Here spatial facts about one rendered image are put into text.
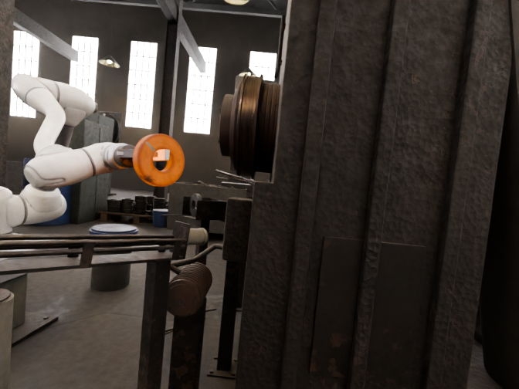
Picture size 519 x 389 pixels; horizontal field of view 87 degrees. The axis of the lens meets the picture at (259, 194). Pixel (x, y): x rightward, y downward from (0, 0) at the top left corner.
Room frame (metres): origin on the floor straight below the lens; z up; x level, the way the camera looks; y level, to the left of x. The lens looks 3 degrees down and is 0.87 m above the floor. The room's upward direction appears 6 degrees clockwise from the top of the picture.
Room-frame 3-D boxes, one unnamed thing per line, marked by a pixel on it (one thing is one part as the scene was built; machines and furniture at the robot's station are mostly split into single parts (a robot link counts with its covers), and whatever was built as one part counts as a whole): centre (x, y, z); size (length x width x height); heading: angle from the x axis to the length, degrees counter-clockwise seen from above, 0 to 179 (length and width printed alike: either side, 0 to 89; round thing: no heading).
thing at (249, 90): (1.29, 0.08, 1.11); 0.47 x 0.06 x 0.47; 179
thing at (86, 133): (4.25, 2.75, 0.75); 0.70 x 0.48 x 1.50; 179
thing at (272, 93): (1.29, -0.01, 1.11); 0.47 x 0.10 x 0.47; 179
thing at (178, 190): (4.06, 0.71, 0.39); 1.03 x 0.83 x 0.79; 93
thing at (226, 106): (1.30, 0.17, 1.11); 0.28 x 0.06 x 0.28; 179
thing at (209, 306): (1.82, 0.36, 0.36); 0.26 x 0.20 x 0.72; 34
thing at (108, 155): (0.95, 0.49, 0.91); 0.09 x 0.06 x 0.09; 144
